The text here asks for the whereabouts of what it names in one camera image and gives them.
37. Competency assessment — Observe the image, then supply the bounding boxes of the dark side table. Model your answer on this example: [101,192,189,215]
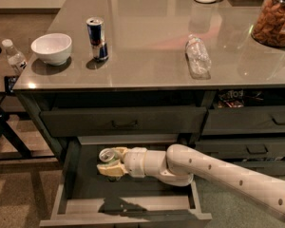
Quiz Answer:
[0,43,32,160]

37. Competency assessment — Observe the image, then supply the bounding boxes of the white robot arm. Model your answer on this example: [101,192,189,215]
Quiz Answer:
[97,144,285,222]

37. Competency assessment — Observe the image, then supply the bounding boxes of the grey top right drawer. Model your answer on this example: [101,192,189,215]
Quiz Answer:
[202,105,285,136]

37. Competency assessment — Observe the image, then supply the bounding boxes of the grey bottom right drawer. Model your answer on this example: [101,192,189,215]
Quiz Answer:
[236,161,285,176]

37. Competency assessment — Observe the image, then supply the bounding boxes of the blue silver energy drink can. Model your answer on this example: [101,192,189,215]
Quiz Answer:
[86,17,108,62]

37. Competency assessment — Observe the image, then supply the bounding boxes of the clear jar of snacks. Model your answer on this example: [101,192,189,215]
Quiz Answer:
[251,0,285,48]

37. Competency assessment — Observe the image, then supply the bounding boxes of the grey top left drawer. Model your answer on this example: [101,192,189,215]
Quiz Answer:
[40,105,206,137]

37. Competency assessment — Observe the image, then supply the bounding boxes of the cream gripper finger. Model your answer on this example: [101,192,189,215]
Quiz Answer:
[97,162,127,178]
[112,147,128,160]

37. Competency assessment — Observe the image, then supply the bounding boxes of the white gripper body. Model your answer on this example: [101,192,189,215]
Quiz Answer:
[123,147,147,178]

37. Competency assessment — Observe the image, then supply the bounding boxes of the small water bottle white cap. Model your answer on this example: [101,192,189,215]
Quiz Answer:
[2,39,27,76]

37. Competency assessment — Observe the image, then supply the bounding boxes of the open grey middle drawer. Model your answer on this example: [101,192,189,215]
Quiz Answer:
[40,134,212,228]

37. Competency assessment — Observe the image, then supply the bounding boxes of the green soda can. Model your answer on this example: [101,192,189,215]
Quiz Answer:
[98,147,122,182]

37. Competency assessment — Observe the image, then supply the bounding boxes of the white ceramic bowl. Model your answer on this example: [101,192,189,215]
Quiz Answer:
[30,33,72,66]

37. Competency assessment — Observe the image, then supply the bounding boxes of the clear plastic bottle on counter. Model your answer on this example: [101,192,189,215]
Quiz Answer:
[185,34,212,80]

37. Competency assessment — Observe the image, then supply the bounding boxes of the snack packets in drawer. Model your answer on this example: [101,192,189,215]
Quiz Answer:
[218,89,244,108]

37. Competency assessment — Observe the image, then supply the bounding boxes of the grey counter cabinet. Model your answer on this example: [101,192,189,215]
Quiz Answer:
[12,0,285,179]

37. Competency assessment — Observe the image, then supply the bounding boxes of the grey middle right drawer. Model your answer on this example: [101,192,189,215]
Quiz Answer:
[195,138,285,161]

